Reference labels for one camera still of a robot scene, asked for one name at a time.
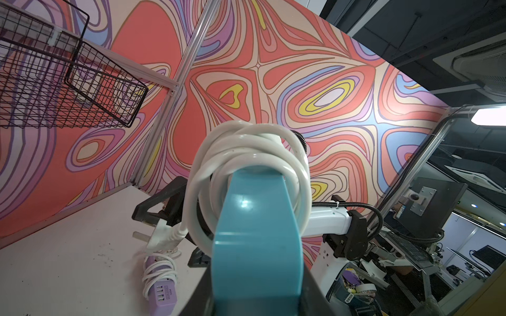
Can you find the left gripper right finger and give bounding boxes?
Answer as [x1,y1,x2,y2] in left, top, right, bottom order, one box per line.
[302,268,335,316]

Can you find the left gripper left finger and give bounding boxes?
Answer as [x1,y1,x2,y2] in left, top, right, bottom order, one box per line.
[188,272,215,316]

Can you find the blue power strip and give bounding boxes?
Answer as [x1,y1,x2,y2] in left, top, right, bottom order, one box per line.
[132,120,313,316]

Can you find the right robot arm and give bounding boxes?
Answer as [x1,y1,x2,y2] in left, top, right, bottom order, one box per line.
[132,121,372,299]

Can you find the purple power strip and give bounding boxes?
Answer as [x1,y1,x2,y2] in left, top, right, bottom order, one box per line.
[142,254,177,316]

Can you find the black wire basket back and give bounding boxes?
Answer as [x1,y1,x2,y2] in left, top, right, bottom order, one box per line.
[1,1,149,128]

